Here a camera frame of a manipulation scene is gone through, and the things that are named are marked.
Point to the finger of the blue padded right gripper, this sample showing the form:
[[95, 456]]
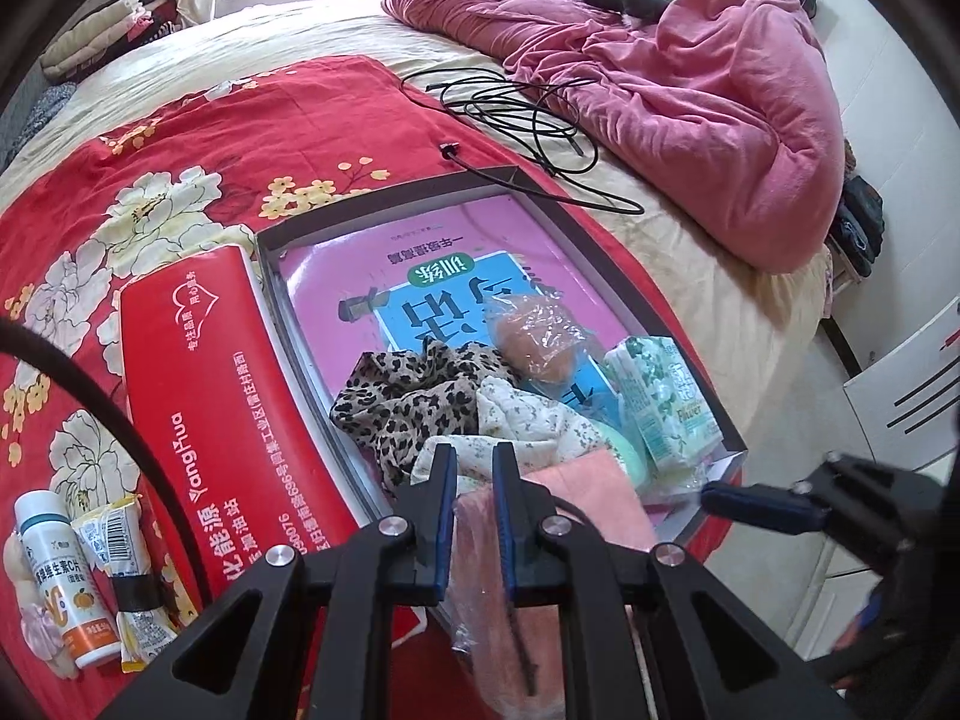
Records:
[[760, 506]]

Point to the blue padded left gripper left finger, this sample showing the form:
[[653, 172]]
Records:
[[421, 575]]

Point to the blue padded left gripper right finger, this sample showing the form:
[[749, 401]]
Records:
[[517, 524]]

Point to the pink cloth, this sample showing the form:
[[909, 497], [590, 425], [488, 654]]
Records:
[[504, 612]]

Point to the leopard print scrunchie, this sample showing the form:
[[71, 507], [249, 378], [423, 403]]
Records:
[[394, 401]]

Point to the white floral scrunchie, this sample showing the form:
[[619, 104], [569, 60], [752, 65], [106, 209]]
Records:
[[543, 432]]

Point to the green white tissue pack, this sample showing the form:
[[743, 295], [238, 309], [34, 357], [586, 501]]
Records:
[[661, 403]]

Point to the green sponge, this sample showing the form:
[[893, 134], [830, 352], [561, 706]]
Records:
[[633, 461]]

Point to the peach sponge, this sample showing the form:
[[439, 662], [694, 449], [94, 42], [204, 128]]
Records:
[[540, 338]]

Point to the yellow white snack packet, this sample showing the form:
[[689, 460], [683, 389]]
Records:
[[114, 544]]

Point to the plush bear pink skirt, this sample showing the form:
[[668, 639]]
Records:
[[41, 635]]

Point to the red white tissue box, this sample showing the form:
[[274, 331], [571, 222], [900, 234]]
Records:
[[208, 390]]

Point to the cream bed sheet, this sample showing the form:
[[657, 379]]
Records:
[[751, 329]]

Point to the grey tray with pink book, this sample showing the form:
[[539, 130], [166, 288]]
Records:
[[487, 329]]

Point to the white orange vitamin bottle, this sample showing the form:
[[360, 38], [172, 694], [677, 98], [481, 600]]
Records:
[[74, 613]]

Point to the pink crumpled duvet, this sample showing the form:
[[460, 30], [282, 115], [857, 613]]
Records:
[[725, 106]]

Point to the dark blue patterned cloth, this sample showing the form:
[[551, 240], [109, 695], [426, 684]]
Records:
[[42, 112]]

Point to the folded clothes stack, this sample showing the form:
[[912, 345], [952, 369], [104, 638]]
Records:
[[105, 34]]

